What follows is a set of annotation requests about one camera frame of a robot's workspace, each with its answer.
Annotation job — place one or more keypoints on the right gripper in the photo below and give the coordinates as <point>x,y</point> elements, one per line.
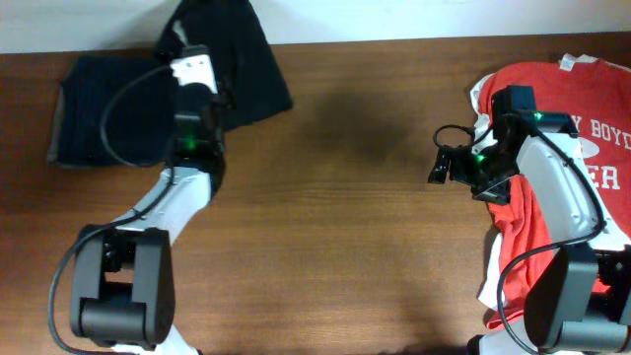
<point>452,166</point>

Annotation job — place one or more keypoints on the black shorts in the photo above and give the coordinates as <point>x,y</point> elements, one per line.
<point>241,56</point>

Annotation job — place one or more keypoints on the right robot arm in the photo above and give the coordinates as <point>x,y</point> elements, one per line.
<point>581,302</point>

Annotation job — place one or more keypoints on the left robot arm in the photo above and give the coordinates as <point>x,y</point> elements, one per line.
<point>123,290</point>

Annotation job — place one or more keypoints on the folded navy blue garment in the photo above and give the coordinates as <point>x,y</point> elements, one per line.
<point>113,105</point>

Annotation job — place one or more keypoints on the red soccer t-shirt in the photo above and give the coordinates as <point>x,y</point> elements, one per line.
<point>549,202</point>

